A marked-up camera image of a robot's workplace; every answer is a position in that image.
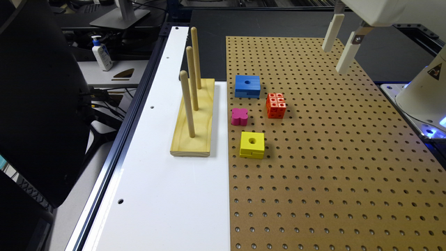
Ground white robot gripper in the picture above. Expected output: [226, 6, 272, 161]
[322, 0, 408, 74]

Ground pink flower-shaped block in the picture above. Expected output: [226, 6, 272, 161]
[231, 108, 248, 126]

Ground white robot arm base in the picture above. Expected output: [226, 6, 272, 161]
[395, 47, 445, 129]

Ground orange cube block with holes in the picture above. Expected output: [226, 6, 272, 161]
[266, 93, 286, 119]

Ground blue square block with hole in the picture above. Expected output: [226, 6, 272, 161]
[235, 75, 261, 98]

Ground brown perforated pegboard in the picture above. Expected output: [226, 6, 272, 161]
[226, 36, 445, 250]

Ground yellow square block with hole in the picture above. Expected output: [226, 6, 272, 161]
[239, 132, 265, 159]

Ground back wooden peg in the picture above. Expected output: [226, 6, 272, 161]
[190, 26, 201, 89]

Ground wooden peg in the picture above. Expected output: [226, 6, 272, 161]
[186, 46, 199, 111]
[190, 26, 201, 89]
[179, 70, 195, 138]

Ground middle wooden peg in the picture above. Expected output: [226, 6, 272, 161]
[186, 46, 199, 111]

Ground front wooden peg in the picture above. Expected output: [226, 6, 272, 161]
[179, 70, 195, 138]

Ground wooden peg stand base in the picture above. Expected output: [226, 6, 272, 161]
[170, 79, 215, 157]

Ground grey monitor stand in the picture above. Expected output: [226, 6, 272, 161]
[89, 0, 151, 29]

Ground white lotion pump bottle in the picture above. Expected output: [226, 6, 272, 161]
[91, 36, 113, 71]

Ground white board with holes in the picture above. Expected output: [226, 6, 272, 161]
[67, 26, 231, 250]

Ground black office chair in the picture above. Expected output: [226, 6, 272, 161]
[0, 0, 123, 209]

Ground black cables bundle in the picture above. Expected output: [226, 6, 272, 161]
[79, 86, 137, 121]

